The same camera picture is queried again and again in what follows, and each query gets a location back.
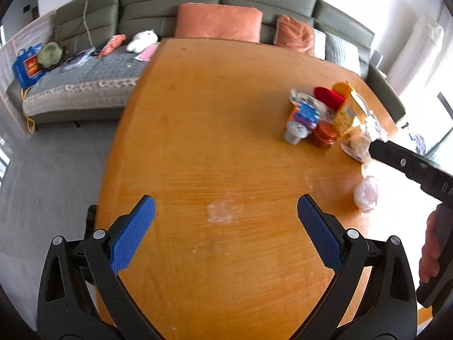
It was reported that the white curtain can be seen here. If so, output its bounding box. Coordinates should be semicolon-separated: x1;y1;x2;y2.
387;16;445;96

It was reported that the green hat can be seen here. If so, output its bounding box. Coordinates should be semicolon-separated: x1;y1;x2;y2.
37;41;63;68

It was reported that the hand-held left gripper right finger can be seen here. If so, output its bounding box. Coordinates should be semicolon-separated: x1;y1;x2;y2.
297;194;418;340

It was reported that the blue purple snack packet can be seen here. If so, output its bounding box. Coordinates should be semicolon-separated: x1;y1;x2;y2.
290;100;321;130

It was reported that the large orange pillow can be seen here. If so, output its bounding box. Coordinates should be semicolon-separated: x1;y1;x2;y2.
174;3;263;43

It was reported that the person's right hand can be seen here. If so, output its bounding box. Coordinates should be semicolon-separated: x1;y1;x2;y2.
418;211;442;284

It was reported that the white foil wrapper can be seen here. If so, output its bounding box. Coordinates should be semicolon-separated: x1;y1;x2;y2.
289;88;315;107

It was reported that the small knotted plastic bag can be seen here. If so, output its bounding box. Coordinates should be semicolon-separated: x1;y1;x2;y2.
353;165;379;213

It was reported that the yellow carton box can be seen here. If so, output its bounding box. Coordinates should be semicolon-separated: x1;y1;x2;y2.
333;94;369;139

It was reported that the small orange pillow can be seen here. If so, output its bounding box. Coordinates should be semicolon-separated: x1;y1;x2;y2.
275;15;315;56

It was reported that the red velvet box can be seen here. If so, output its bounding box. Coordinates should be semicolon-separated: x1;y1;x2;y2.
314;87;345;110

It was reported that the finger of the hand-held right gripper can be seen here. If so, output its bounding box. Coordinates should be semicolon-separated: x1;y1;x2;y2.
370;140;430;185

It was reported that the grey hanging cord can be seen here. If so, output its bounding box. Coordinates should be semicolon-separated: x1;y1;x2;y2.
83;0;98;48

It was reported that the blue shopping bag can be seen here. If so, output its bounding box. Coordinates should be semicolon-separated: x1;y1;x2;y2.
13;43;46;89

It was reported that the grey quilted sofa cover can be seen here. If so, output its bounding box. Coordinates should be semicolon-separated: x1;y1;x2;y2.
22;44;151;114

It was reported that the grey striped pillow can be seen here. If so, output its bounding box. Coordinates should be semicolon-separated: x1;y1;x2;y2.
325;33;362;77

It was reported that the yellow cable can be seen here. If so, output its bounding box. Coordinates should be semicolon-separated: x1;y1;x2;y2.
20;87;38;135

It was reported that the clear plastic bag with scraps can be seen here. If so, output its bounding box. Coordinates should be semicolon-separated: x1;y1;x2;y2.
340;113;390;163

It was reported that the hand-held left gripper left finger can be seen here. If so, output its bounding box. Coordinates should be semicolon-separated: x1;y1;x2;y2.
37;195;167;340

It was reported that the grey plastic cup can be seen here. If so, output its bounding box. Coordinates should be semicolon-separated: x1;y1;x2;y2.
284;120;309;145

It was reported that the red round jar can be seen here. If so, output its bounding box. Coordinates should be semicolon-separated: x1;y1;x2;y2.
311;120;338;148

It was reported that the white pillow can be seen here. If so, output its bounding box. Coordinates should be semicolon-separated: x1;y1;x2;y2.
312;28;327;60

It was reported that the white plush toy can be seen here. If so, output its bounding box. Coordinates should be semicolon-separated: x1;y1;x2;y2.
126;30;159;52

